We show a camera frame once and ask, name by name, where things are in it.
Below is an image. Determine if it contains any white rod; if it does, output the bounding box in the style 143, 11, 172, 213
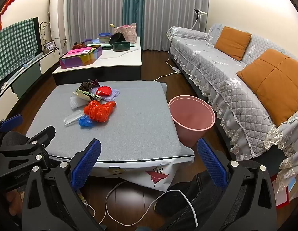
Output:
0, 53, 41, 87

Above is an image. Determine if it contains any stack of coloured bowls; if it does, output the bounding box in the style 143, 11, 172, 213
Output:
98, 32, 112, 44

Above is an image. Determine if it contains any white power strip cable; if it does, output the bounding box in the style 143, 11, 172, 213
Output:
153, 57, 178, 82

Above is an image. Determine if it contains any bamboo plant in vase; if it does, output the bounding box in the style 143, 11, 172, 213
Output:
39, 21, 53, 53

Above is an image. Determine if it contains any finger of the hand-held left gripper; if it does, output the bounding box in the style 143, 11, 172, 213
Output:
2, 126, 56, 160
0, 115, 24, 135

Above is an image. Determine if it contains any pink plastic bin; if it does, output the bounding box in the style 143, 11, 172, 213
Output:
168, 95, 216, 148

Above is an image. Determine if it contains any teal curtain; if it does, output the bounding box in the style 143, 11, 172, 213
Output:
122, 0, 145, 39

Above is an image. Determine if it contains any small photo frame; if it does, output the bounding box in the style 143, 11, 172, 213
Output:
43, 40, 56, 51

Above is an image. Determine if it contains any white floor lamp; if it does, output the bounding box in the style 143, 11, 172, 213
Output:
191, 8, 207, 33

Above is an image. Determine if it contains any clear plastic wrapper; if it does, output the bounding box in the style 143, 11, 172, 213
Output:
64, 112, 85, 126

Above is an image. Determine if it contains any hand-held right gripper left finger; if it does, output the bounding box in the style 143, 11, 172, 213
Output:
21, 138, 108, 231

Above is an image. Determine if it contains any dark green bowl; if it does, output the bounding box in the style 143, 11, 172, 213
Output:
112, 41, 131, 51

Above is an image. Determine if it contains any green checked cloth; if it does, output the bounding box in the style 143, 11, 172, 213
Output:
0, 18, 39, 77

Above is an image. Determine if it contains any green checked cloth television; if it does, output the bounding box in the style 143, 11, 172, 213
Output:
0, 17, 43, 89

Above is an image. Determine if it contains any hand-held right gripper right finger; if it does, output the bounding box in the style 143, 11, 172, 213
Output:
196, 138, 277, 231

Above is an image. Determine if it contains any dark wrapper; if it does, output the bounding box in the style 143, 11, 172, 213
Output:
79, 79, 101, 92

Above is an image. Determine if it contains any large orange cushion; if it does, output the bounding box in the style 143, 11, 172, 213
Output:
236, 49, 298, 127

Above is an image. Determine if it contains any mint green tray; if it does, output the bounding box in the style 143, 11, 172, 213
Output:
91, 42, 136, 49

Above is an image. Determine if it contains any red cardboard box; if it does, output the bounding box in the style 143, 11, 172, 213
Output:
270, 173, 298, 208

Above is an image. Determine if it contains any large red plastic bag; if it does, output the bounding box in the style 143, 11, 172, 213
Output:
83, 100, 117, 123

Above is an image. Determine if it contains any person's leg in jeans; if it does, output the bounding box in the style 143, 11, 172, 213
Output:
155, 171, 236, 231

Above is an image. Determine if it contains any red wall decoration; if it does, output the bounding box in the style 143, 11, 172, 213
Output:
0, 0, 18, 33

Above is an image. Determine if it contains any small orange cushion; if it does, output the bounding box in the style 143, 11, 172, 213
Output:
214, 26, 252, 61

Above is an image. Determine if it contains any pink quilted basket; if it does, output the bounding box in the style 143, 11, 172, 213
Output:
113, 23, 137, 44

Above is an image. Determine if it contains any white foam sheet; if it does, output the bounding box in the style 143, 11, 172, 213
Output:
70, 96, 90, 109

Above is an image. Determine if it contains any multicoloured rectangular box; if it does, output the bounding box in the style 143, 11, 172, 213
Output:
59, 46, 103, 69

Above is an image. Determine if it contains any grey quilted sofa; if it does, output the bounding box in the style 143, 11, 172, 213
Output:
166, 24, 298, 181

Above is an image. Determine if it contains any grey curtain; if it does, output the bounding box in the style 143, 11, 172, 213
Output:
67, 0, 127, 44
143, 0, 209, 52

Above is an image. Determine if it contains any person's left hand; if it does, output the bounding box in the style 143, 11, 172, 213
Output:
6, 190, 26, 216

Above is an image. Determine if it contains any small red plastic bag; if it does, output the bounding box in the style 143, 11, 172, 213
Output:
95, 86, 112, 97

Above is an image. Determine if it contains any white standing air conditioner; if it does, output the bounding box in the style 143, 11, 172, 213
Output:
49, 0, 71, 54

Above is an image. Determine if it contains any blue plastic bag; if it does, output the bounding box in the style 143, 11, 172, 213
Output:
78, 115, 95, 127

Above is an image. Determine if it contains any purple foam net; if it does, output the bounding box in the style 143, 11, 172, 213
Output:
91, 88, 119, 101

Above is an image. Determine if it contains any white marble coffee table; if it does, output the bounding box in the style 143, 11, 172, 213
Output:
52, 37, 143, 86

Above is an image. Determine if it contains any green and white wrapper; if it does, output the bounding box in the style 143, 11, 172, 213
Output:
74, 90, 102, 101

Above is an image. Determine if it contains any white and green cabinet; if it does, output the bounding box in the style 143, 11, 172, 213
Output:
0, 48, 60, 126

